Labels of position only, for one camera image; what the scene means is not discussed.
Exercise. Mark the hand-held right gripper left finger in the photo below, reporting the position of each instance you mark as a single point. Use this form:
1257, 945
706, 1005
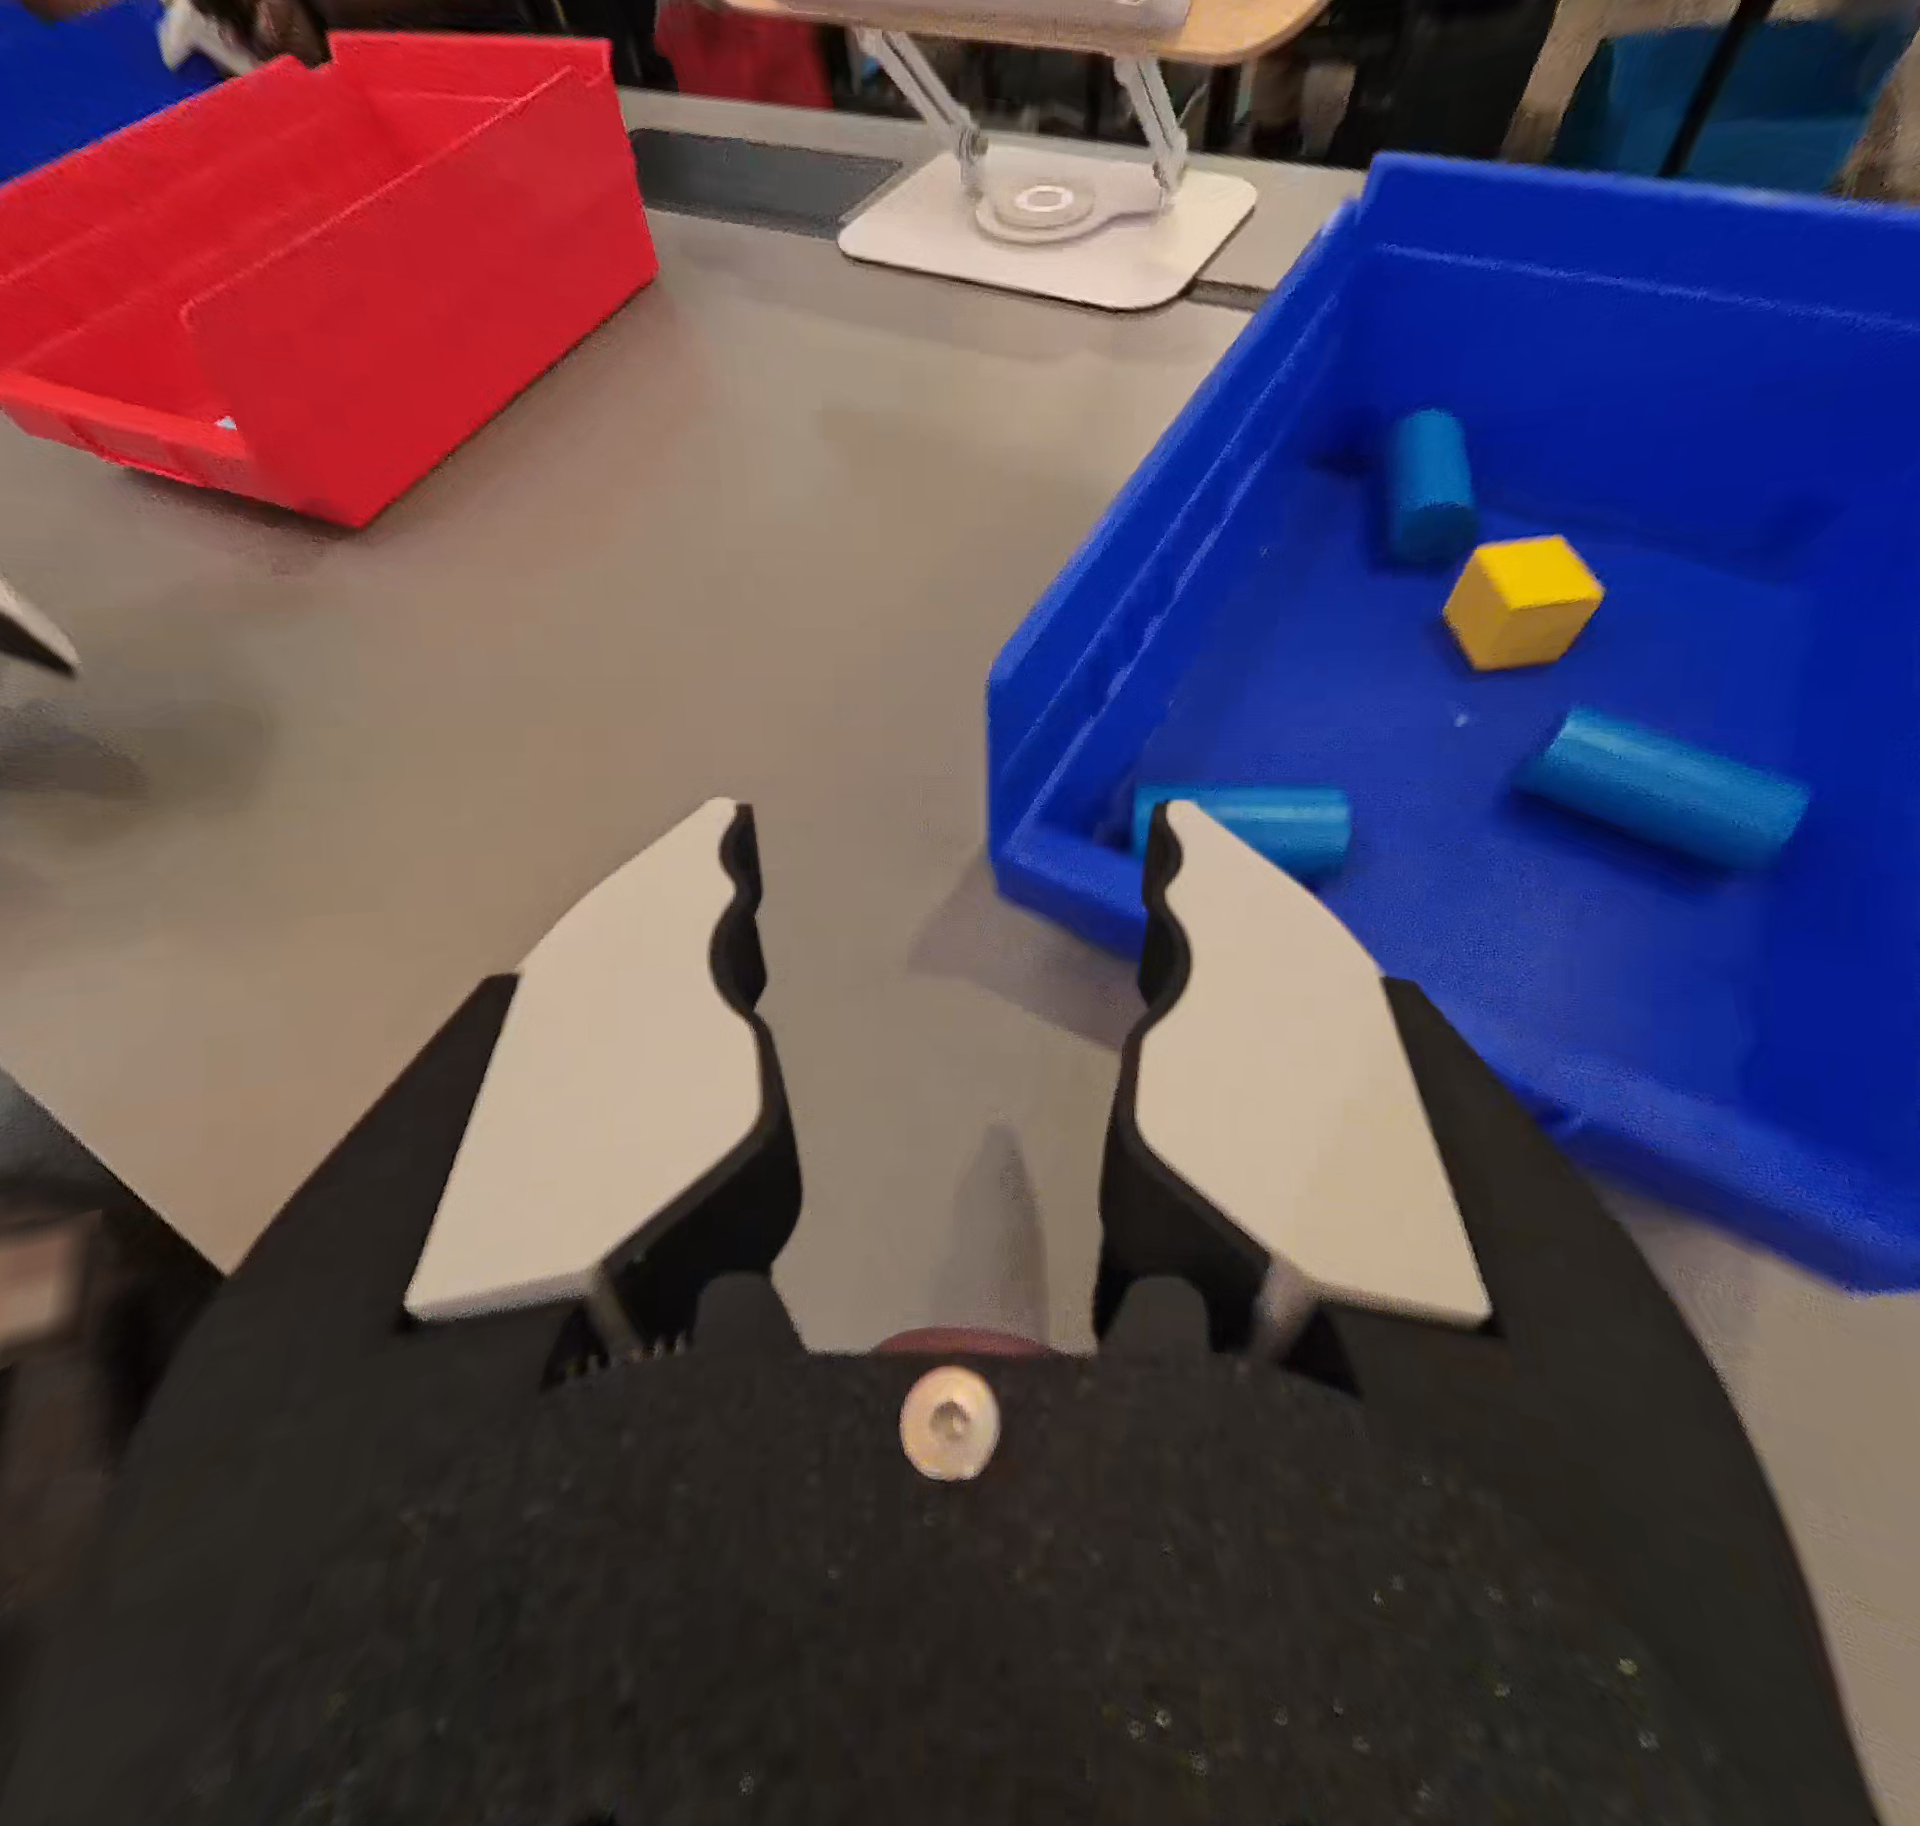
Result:
601, 1107

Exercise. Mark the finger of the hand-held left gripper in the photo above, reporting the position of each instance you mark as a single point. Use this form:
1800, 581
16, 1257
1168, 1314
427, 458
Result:
31, 626

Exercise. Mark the blue plastic bin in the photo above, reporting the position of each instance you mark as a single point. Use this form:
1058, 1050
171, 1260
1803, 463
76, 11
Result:
1680, 296

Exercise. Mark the blue wooden cylinder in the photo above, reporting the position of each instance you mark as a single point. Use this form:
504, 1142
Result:
1245, 825
1430, 486
1658, 786

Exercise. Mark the red plastic bin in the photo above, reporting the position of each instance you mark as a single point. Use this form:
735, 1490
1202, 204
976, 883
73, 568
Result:
330, 296

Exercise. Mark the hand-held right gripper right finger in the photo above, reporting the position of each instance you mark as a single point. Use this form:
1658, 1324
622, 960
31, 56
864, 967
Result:
1306, 1107

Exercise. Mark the red bag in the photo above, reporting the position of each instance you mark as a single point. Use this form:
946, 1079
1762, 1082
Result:
735, 53

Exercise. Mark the yellow wooden block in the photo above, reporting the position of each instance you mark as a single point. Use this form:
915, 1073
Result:
1521, 601

